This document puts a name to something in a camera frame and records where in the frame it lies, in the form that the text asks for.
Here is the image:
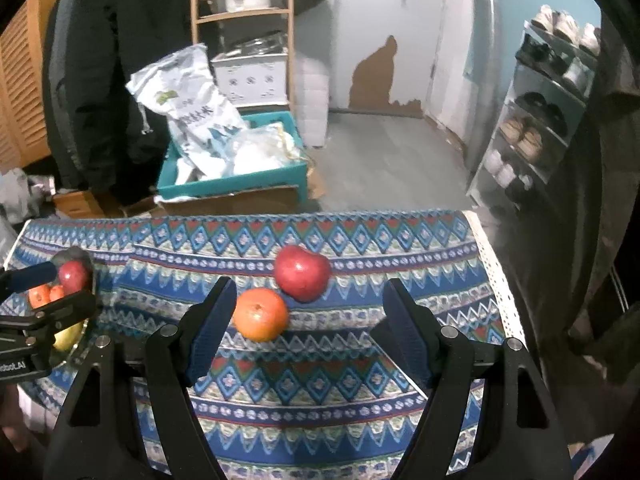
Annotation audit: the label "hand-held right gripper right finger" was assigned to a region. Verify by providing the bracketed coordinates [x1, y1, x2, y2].
[370, 277, 573, 480]

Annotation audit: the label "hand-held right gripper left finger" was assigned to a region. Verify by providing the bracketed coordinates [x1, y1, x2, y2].
[42, 276, 238, 480]

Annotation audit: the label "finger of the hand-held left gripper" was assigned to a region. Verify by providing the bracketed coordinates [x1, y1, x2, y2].
[0, 261, 60, 296]
[30, 290, 97, 329]

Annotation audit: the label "red apple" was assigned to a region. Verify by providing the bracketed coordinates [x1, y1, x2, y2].
[274, 245, 333, 303]
[57, 260, 91, 295]

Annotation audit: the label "yellow green mango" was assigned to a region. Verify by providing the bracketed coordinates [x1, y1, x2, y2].
[52, 321, 85, 352]

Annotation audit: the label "round glass plate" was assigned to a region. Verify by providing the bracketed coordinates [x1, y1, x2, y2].
[10, 247, 101, 367]

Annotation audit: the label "person's left hand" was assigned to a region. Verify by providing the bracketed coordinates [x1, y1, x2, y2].
[0, 386, 32, 461]

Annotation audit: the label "grey cloth pile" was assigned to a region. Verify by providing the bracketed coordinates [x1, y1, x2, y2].
[0, 167, 57, 217]

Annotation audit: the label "small wooden box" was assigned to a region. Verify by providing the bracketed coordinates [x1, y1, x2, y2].
[52, 190, 121, 219]

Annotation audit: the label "blue patterned tablecloth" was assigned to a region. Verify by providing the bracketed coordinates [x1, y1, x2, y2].
[7, 207, 528, 480]

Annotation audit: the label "flattened cardboard box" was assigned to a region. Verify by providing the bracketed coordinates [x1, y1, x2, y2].
[155, 180, 326, 219]

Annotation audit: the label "teal plastic crate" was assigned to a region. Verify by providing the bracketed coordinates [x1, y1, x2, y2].
[156, 111, 310, 204]

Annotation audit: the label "clear plastic bag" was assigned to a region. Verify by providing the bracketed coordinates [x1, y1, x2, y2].
[232, 122, 306, 176]

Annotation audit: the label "wooden louvered door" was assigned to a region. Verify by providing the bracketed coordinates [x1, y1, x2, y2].
[0, 0, 57, 171]

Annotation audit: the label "white printed plastic bag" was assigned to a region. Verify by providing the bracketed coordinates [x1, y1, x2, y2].
[125, 43, 248, 176]

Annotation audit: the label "assorted pairs of shoes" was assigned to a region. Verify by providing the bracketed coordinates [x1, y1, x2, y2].
[482, 4, 601, 201]

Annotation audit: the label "black hanging coat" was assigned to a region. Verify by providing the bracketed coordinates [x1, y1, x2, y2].
[42, 0, 194, 206]

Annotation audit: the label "white tiled cabinet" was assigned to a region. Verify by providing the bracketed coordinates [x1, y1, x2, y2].
[295, 57, 331, 149]

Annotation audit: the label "grey shoe rack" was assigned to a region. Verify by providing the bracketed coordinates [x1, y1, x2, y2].
[465, 20, 601, 211]

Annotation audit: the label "white patterned storage box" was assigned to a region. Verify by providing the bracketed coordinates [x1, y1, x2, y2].
[210, 50, 291, 108]

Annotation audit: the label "white door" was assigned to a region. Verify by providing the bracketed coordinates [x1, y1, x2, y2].
[425, 0, 496, 171]

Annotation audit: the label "wooden shelf rack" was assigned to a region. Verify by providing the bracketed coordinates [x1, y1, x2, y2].
[190, 0, 297, 111]

